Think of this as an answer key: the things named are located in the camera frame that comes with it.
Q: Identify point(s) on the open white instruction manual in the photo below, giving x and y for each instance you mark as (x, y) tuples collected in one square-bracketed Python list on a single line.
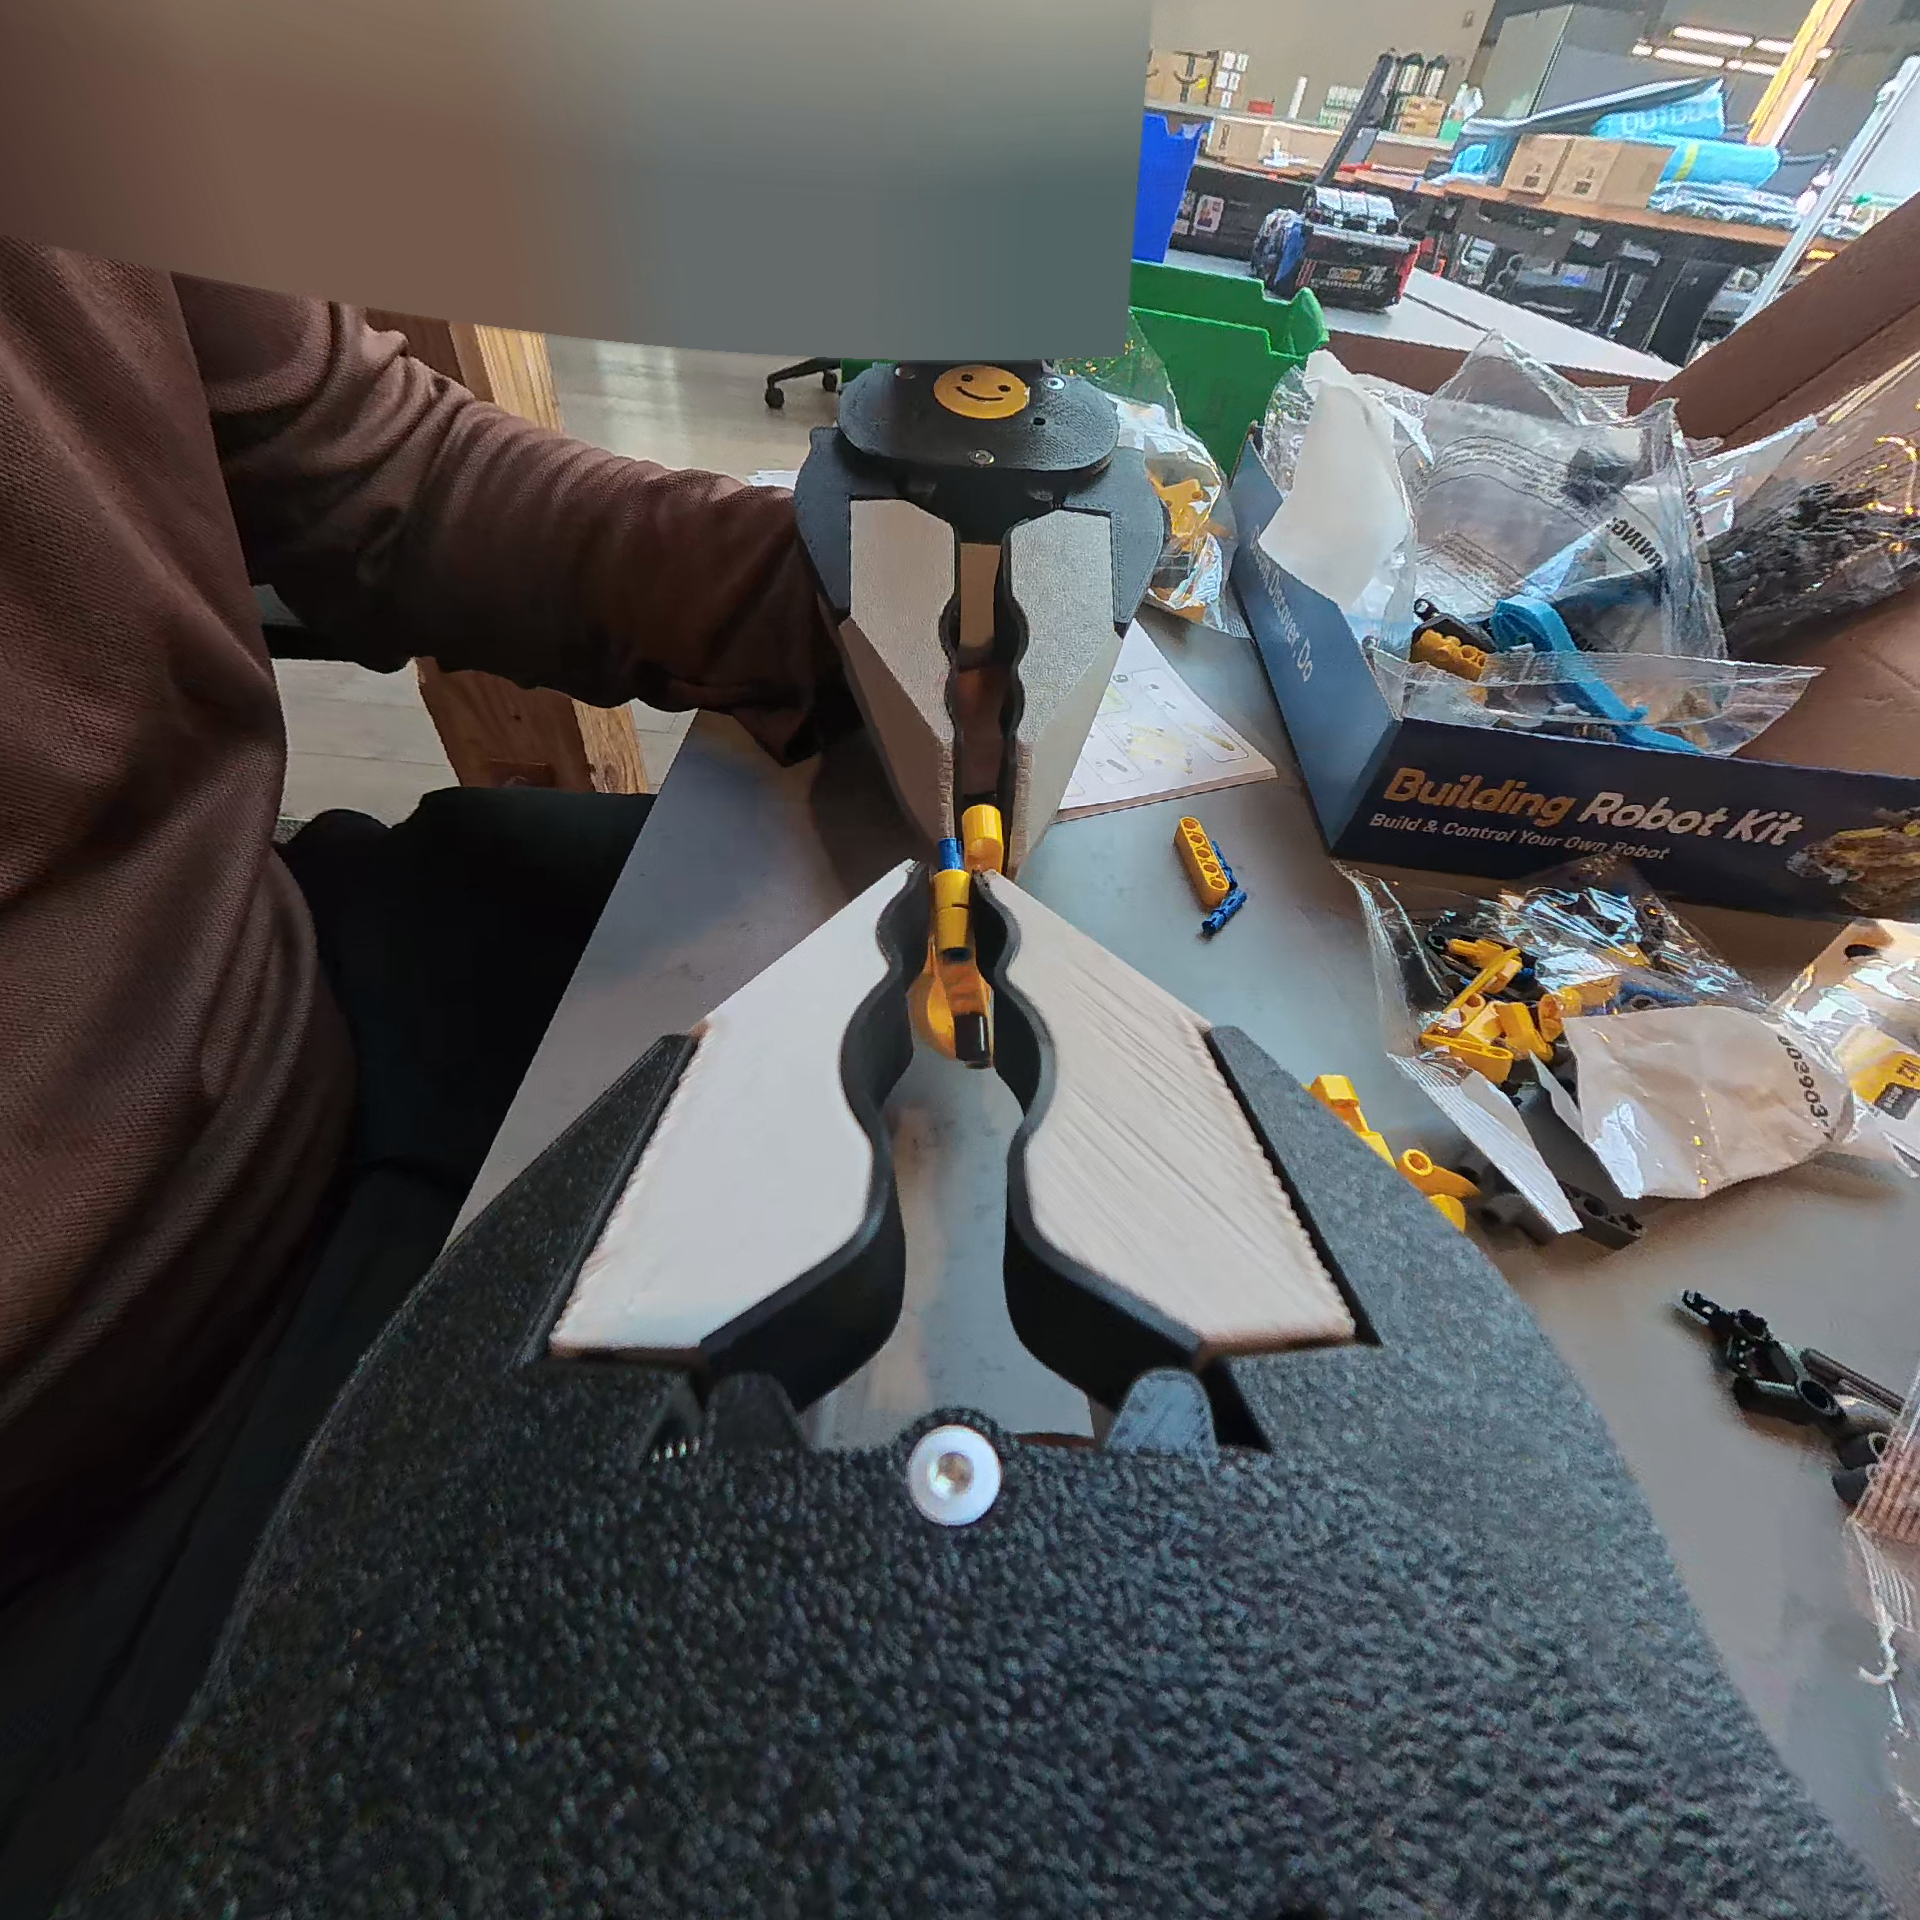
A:
[(1154, 737)]

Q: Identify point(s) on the yellow beam black pin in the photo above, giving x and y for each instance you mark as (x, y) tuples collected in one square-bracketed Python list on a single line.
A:
[(980, 834)]

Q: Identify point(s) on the clear bags inside box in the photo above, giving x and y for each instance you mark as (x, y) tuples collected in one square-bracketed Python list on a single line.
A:
[(1562, 510)]

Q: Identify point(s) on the loose black connector parts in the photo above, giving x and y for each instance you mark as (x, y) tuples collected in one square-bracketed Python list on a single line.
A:
[(1785, 1365)]

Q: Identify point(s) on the sticker sheet in plastic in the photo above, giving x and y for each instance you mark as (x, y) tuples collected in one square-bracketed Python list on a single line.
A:
[(1874, 1037)]

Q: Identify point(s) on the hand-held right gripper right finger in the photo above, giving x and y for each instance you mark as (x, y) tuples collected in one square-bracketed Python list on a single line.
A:
[(1171, 1188)]

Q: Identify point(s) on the blue bin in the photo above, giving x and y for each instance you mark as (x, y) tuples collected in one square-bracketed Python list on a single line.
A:
[(1169, 181)]

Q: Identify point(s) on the wooden table leg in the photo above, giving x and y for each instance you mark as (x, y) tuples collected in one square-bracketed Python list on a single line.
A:
[(526, 601)]

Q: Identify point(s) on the blue kit box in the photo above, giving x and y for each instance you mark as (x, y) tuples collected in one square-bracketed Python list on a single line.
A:
[(1562, 813)]

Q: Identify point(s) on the yellow L-shaped piece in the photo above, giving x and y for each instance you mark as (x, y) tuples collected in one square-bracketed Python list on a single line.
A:
[(1364, 1125)]

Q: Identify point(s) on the person's left forearm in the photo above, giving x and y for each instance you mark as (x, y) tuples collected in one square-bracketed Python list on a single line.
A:
[(539, 540)]

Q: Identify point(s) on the person's left hand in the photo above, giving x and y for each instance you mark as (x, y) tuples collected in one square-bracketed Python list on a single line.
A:
[(980, 720)]

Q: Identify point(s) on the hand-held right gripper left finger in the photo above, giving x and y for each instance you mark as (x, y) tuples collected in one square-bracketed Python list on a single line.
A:
[(736, 1201)]

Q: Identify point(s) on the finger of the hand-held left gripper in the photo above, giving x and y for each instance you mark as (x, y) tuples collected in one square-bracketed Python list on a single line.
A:
[(1067, 632), (901, 632)]

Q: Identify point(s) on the short yellow beam blue pin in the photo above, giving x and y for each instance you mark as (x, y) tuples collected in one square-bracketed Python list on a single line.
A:
[(1203, 865)]

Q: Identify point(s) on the blue plastic part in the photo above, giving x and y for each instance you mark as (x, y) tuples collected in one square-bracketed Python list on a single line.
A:
[(1574, 646)]

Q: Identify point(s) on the grey desk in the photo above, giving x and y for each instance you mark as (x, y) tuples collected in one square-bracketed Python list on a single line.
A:
[(1680, 1412)]

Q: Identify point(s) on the plastic bag of wheel parts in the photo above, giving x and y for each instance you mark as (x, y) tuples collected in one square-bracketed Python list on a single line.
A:
[(1186, 510)]

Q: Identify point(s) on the plastic bag of yellow parts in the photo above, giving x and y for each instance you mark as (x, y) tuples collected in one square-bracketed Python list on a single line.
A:
[(1621, 1052)]

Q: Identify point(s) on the green plastic bin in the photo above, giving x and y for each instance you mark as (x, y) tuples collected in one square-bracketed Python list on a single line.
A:
[(1217, 346)]

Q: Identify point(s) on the cluttered workbench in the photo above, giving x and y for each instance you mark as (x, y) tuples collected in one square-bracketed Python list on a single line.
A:
[(1499, 212)]

